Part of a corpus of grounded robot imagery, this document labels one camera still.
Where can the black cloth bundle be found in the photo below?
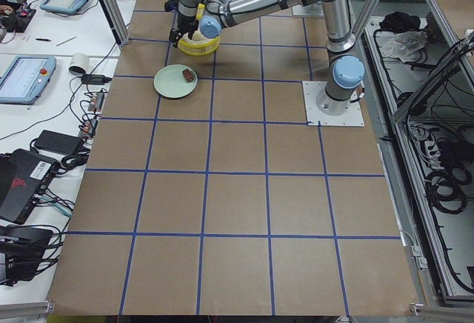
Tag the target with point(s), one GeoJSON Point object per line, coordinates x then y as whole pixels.
{"type": "Point", "coordinates": [400, 22]}

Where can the aluminium frame rack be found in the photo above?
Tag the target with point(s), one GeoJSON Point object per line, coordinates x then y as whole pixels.
{"type": "Point", "coordinates": [424, 110]}

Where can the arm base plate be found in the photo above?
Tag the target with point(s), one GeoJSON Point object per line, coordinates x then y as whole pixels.
{"type": "Point", "coordinates": [323, 111]}
{"type": "Point", "coordinates": [314, 10]}

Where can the white steamed bun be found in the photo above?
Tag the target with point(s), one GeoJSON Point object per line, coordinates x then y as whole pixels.
{"type": "Point", "coordinates": [197, 36]}

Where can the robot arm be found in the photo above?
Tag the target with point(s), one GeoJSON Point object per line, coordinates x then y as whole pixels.
{"type": "Point", "coordinates": [210, 17]}

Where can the aluminium frame post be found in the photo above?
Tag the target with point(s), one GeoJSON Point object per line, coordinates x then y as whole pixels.
{"type": "Point", "coordinates": [116, 22]}

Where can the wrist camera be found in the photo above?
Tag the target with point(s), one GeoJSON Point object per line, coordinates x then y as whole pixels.
{"type": "Point", "coordinates": [171, 5]}

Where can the white crumpled cloth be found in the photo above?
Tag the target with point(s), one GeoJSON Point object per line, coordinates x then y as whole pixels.
{"type": "Point", "coordinates": [405, 46]}

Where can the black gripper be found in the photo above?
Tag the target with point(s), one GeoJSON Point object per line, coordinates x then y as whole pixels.
{"type": "Point", "coordinates": [184, 23]}

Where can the white tape roll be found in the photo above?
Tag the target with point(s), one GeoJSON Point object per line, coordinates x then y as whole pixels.
{"type": "Point", "coordinates": [79, 64]}

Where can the light green bowl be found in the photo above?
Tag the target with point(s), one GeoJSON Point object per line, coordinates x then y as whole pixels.
{"type": "Point", "coordinates": [169, 82]}

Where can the near blue teach pendant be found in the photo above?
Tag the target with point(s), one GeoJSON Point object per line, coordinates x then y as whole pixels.
{"type": "Point", "coordinates": [25, 79]}

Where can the yellow bottom steamer layer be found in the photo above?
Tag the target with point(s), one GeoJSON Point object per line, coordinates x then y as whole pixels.
{"type": "Point", "coordinates": [199, 48]}

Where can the black red computer box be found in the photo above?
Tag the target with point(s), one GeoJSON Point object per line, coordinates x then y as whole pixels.
{"type": "Point", "coordinates": [24, 174]}

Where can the black power adapter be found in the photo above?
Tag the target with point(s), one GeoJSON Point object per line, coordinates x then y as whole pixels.
{"type": "Point", "coordinates": [58, 143]}

